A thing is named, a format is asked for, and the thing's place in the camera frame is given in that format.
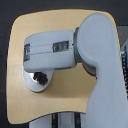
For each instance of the dark grape bunch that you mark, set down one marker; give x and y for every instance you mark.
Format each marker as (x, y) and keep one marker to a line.
(40, 77)

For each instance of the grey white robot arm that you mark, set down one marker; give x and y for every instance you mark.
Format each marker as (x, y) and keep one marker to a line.
(95, 45)

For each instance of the white round plate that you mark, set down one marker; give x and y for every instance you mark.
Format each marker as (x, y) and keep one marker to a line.
(32, 84)

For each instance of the white table base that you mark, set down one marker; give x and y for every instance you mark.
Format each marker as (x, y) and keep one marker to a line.
(60, 120)

